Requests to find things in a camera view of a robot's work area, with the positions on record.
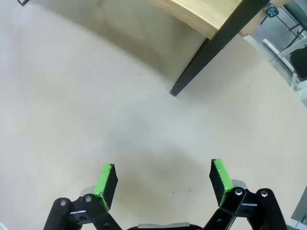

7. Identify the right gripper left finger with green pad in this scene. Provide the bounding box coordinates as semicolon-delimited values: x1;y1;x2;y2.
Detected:
43;162;125;230

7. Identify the black tag with digits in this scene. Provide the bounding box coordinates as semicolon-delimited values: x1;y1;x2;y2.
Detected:
265;4;279;18

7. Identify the black frame chair green seat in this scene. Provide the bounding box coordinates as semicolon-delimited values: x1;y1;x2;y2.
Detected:
280;0;307;46

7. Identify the grey panel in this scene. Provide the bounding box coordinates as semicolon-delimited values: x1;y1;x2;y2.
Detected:
290;189;307;225

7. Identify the wooden table with black legs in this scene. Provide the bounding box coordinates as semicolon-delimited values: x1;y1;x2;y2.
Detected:
146;0;292;97

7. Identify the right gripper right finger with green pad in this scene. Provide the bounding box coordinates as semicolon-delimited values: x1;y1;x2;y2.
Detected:
202;158;288;230

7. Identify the black bag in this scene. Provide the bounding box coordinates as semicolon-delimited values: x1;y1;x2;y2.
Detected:
289;47;307;78

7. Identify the white metal frame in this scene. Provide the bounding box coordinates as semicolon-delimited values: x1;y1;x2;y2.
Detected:
262;38;307;91

